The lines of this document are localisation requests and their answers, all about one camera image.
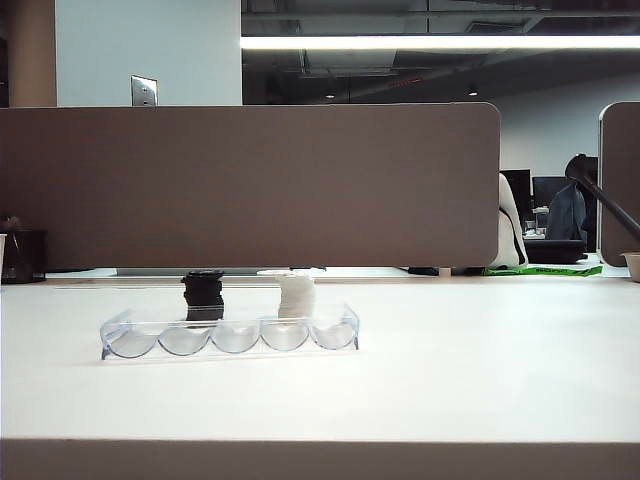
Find narrow brown desk partition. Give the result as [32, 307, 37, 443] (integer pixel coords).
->
[598, 100, 640, 267]

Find black rounded chair seat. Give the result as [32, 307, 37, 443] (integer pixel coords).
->
[524, 238, 589, 264]

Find white object with black stripe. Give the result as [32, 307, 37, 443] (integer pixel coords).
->
[497, 172, 530, 266]

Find white poker chip stack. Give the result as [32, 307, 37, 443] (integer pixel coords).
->
[277, 272, 317, 319]

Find black diagonal stand pole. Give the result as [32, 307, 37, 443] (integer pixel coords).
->
[569, 167, 640, 232]

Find black poker chip stack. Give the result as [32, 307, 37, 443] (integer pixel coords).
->
[180, 268, 225, 321]

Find black mesh desk container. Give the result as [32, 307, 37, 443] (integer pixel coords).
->
[2, 228, 47, 284]

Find black computer monitor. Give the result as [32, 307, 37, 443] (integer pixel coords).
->
[532, 175, 571, 209]
[499, 168, 532, 211]

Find clear plastic chip tray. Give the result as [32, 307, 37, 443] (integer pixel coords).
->
[99, 301, 362, 360]

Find long ceiling light strip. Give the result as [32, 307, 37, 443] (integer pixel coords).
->
[240, 33, 640, 50]

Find wide brown desk partition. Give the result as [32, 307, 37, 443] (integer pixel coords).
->
[0, 102, 502, 269]

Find seated person in blue jacket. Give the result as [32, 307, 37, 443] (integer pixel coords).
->
[546, 153, 600, 251]

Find silver wall switch plate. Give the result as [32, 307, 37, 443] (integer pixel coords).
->
[130, 74, 159, 106]

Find beige paper bowl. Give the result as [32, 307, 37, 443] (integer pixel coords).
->
[618, 251, 640, 281]

